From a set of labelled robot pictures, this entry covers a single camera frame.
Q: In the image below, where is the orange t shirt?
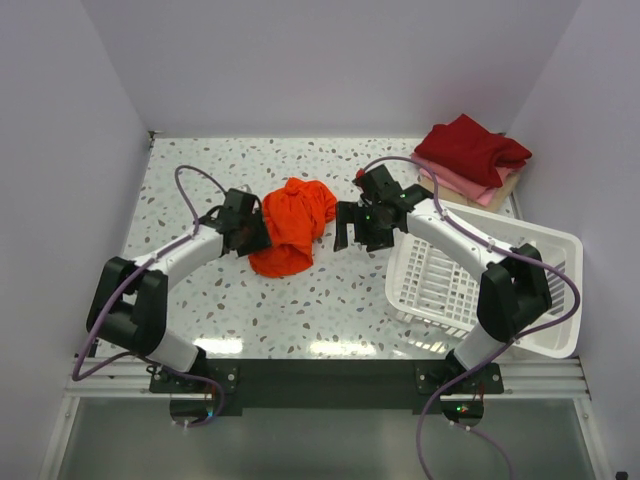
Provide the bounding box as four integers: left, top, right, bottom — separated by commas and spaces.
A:
249, 177, 337, 278

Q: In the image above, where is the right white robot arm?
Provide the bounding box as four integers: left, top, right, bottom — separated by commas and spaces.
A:
334, 165, 552, 372

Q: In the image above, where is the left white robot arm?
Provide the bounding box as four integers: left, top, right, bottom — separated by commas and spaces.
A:
86, 189, 271, 377

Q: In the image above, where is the beige folded shirt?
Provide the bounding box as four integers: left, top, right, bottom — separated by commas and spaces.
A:
438, 173, 521, 213

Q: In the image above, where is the white plastic laundry basket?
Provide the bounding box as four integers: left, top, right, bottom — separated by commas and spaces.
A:
385, 200, 583, 359

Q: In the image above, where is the pink folded shirt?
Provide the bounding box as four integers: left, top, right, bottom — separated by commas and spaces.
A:
411, 153, 521, 202

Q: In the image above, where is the dark red folded shirt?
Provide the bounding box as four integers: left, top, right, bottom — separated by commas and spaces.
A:
414, 114, 532, 188

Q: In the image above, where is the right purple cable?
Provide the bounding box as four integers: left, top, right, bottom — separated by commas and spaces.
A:
362, 156, 584, 480

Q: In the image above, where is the aluminium frame rail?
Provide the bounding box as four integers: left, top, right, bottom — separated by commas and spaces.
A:
65, 358, 590, 399

